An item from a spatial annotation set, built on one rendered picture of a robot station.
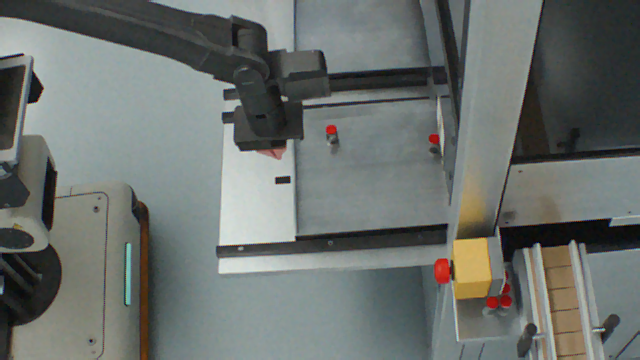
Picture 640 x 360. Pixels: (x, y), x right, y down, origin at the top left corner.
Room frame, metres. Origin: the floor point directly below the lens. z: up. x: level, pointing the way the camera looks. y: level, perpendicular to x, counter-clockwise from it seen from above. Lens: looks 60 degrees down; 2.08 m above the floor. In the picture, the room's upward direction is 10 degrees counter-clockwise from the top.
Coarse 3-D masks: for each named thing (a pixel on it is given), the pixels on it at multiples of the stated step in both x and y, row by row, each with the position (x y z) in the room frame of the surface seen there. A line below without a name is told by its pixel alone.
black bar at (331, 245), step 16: (304, 240) 0.58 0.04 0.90; (320, 240) 0.58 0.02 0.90; (336, 240) 0.57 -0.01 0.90; (352, 240) 0.57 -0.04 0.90; (368, 240) 0.56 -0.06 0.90; (384, 240) 0.56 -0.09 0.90; (400, 240) 0.55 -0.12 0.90; (416, 240) 0.55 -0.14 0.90; (432, 240) 0.54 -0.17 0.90; (224, 256) 0.59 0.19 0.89; (240, 256) 0.58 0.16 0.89; (256, 256) 0.58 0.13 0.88
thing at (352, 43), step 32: (320, 0) 1.15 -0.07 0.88; (352, 0) 1.13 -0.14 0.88; (384, 0) 1.12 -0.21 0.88; (416, 0) 1.10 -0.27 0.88; (320, 32) 1.06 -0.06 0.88; (352, 32) 1.04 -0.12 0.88; (384, 32) 1.03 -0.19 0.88; (416, 32) 1.01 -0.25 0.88; (352, 64) 0.96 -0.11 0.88; (384, 64) 0.94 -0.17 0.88; (416, 64) 0.93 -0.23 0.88
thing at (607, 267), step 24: (528, 240) 0.51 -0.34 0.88; (552, 240) 0.50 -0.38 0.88; (576, 240) 0.49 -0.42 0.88; (600, 240) 0.48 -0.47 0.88; (624, 240) 0.47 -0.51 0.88; (432, 264) 0.66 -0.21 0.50; (504, 264) 0.48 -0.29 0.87; (600, 264) 0.46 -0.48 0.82; (624, 264) 0.45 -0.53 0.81; (432, 288) 0.63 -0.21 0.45; (600, 288) 0.46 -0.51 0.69; (624, 288) 0.45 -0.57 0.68; (432, 312) 0.59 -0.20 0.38; (600, 312) 0.45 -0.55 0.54; (624, 312) 0.44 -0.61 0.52; (432, 336) 0.56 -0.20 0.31; (624, 336) 0.44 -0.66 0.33
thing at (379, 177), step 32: (320, 128) 0.82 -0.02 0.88; (352, 128) 0.81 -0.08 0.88; (384, 128) 0.79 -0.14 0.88; (416, 128) 0.78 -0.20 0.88; (320, 160) 0.75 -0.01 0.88; (352, 160) 0.74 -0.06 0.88; (384, 160) 0.72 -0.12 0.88; (416, 160) 0.71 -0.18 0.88; (320, 192) 0.68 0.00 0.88; (352, 192) 0.67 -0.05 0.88; (384, 192) 0.66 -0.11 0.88; (416, 192) 0.65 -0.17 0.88; (320, 224) 0.62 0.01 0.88; (352, 224) 0.61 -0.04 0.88; (384, 224) 0.60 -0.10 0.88; (416, 224) 0.57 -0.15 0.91
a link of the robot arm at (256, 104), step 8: (272, 88) 0.63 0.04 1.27; (248, 96) 0.62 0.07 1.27; (256, 96) 0.62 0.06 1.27; (264, 96) 0.62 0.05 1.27; (272, 96) 0.63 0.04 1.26; (248, 104) 0.63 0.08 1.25; (256, 104) 0.62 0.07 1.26; (264, 104) 0.62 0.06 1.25; (272, 104) 0.63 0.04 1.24; (256, 112) 0.62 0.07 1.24; (264, 112) 0.62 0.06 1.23
